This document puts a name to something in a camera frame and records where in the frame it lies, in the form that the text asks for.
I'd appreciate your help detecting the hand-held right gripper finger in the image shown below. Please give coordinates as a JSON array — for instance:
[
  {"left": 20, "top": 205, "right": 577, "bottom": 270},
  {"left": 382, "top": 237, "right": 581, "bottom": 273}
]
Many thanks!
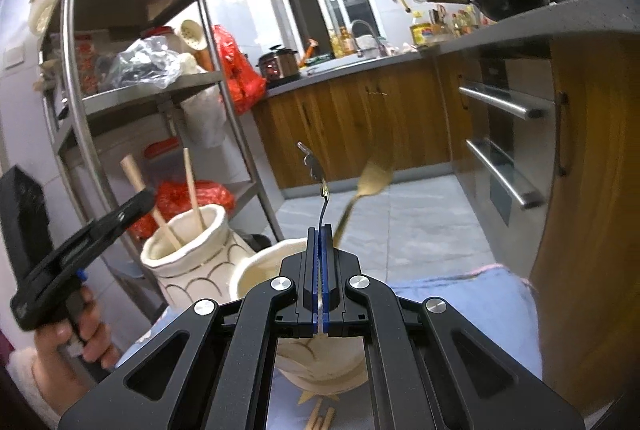
[
  {"left": 57, "top": 225, "right": 321, "bottom": 430},
  {"left": 320, "top": 224, "right": 586, "bottom": 430}
]

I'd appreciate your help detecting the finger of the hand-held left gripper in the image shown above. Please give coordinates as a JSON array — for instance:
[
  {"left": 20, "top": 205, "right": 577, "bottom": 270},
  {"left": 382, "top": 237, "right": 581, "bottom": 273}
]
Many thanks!
[{"left": 92, "top": 190, "right": 157, "bottom": 241}]

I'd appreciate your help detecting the silver fork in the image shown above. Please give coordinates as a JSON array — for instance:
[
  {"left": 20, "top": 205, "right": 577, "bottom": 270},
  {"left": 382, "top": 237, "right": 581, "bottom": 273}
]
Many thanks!
[{"left": 296, "top": 141, "right": 332, "bottom": 336}]

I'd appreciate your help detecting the white ceramic utensil holder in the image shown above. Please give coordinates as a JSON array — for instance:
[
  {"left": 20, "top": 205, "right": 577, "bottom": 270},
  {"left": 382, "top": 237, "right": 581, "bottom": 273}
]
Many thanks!
[{"left": 140, "top": 204, "right": 371, "bottom": 398}]

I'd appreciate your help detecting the gold fork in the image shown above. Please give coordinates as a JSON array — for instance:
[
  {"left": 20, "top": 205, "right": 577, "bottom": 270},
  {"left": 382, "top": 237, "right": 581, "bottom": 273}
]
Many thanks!
[{"left": 332, "top": 160, "right": 396, "bottom": 247}]

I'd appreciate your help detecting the person's left forearm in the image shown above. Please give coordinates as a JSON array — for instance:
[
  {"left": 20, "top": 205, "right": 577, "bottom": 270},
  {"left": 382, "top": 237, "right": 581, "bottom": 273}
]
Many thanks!
[{"left": 5, "top": 347, "right": 68, "bottom": 430}]

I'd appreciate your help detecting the person's left hand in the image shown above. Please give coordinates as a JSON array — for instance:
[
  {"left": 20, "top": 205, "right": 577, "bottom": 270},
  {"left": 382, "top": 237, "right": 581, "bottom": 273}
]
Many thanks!
[{"left": 35, "top": 285, "right": 121, "bottom": 391}]

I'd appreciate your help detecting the clear container with red lid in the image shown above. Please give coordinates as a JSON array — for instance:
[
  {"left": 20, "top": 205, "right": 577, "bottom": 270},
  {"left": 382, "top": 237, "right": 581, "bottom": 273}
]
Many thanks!
[{"left": 145, "top": 137, "right": 181, "bottom": 183}]

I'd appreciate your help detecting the crumpled red plastic bag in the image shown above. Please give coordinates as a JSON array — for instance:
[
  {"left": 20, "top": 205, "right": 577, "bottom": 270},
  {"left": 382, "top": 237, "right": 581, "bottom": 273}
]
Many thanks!
[{"left": 127, "top": 180, "right": 236, "bottom": 241}]

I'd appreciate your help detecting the blue printed tablecloth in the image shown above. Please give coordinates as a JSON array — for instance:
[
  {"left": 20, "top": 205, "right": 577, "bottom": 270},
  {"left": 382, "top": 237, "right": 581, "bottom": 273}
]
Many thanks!
[{"left": 115, "top": 262, "right": 546, "bottom": 430}]

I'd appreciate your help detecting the clear plastic bag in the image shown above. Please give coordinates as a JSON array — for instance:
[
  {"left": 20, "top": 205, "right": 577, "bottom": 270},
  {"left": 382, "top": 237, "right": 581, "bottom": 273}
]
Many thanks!
[{"left": 107, "top": 34, "right": 183, "bottom": 90}]

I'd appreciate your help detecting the wooden base cabinet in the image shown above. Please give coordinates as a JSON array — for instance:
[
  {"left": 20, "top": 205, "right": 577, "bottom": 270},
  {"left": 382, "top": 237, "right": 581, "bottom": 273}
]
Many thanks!
[
  {"left": 250, "top": 54, "right": 466, "bottom": 191},
  {"left": 530, "top": 34, "right": 640, "bottom": 411}
]

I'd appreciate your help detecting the hanging red plastic bag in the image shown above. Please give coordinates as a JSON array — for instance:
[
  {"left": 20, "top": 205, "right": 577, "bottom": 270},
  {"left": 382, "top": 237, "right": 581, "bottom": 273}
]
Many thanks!
[{"left": 212, "top": 24, "right": 268, "bottom": 115}]

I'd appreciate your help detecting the cream perforated strainer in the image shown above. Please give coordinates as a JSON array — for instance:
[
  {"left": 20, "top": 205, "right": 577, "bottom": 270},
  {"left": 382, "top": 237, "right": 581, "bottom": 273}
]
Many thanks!
[{"left": 179, "top": 20, "right": 206, "bottom": 53}]

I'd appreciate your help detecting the metal shelf rack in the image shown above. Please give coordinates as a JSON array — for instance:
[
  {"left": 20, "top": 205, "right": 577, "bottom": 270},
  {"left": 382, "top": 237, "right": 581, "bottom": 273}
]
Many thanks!
[{"left": 30, "top": 0, "right": 286, "bottom": 301}]

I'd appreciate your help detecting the black rice cooker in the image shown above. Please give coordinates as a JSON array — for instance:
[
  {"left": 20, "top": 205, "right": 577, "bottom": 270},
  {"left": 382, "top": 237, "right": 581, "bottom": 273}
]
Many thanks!
[{"left": 256, "top": 44, "right": 301, "bottom": 83}]

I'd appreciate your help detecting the white casserole lid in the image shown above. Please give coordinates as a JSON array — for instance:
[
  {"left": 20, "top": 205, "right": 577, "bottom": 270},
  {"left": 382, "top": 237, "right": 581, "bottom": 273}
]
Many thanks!
[{"left": 27, "top": 0, "right": 68, "bottom": 35}]

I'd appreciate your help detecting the built-in steel oven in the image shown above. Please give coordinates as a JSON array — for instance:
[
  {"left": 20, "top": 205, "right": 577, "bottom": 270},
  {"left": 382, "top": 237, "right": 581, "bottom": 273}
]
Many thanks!
[{"left": 457, "top": 44, "right": 558, "bottom": 231}]

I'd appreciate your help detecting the chrome faucet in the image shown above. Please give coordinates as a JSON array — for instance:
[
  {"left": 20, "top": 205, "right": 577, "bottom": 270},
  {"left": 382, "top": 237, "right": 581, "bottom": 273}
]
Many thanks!
[{"left": 350, "top": 20, "right": 388, "bottom": 58}]

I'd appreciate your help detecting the yellow cooking oil bottle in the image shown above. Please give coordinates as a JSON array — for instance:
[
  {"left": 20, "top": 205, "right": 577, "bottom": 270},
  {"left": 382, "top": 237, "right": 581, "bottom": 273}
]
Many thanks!
[{"left": 410, "top": 12, "right": 435, "bottom": 48}]

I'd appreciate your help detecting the cluster of condiment bottles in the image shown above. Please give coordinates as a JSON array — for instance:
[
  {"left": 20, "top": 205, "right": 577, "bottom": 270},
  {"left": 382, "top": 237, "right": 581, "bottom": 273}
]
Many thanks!
[{"left": 432, "top": 4, "right": 481, "bottom": 35}]

